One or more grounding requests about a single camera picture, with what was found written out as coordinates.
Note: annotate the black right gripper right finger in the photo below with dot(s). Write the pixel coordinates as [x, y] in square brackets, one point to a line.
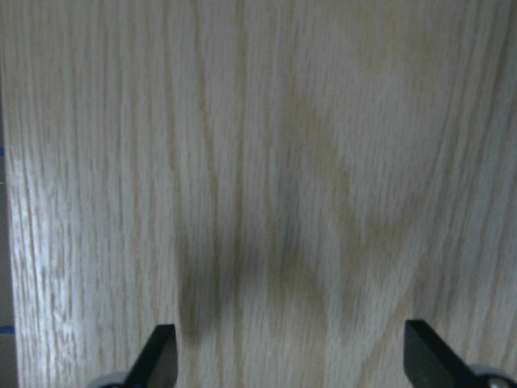
[429, 362]

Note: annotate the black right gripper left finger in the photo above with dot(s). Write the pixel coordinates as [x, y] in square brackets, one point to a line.
[157, 364]

